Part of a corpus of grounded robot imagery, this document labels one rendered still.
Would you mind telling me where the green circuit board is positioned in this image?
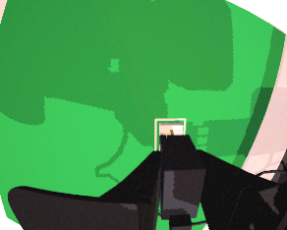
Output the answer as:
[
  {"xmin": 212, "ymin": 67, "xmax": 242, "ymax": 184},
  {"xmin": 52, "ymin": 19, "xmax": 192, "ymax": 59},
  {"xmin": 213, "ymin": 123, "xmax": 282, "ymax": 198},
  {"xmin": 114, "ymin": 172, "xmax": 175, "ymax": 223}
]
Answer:
[{"xmin": 0, "ymin": 0, "xmax": 286, "ymax": 224}]

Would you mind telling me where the black square panel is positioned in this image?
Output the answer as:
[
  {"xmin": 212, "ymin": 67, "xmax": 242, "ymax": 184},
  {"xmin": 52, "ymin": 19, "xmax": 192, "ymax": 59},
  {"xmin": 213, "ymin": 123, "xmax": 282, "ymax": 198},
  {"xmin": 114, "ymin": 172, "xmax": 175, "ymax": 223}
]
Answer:
[{"xmin": 272, "ymin": 149, "xmax": 287, "ymax": 184}]

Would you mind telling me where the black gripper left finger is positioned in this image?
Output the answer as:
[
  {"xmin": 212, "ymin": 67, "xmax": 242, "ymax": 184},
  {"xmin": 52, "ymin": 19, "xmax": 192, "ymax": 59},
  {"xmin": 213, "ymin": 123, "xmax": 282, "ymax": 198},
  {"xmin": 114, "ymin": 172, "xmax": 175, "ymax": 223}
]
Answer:
[{"xmin": 7, "ymin": 150, "xmax": 162, "ymax": 230}]

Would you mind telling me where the black connector plug with cable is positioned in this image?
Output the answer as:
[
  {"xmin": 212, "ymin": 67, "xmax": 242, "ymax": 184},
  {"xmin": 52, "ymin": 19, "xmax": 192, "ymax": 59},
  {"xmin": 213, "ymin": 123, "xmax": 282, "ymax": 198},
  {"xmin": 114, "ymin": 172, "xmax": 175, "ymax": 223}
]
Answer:
[{"xmin": 158, "ymin": 135, "xmax": 206, "ymax": 230}]

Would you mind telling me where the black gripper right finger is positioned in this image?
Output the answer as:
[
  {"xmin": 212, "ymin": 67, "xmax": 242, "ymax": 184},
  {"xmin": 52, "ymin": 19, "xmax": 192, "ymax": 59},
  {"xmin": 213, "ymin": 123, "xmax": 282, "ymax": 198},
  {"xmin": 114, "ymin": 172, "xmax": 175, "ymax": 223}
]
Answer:
[{"xmin": 197, "ymin": 149, "xmax": 287, "ymax": 230}]

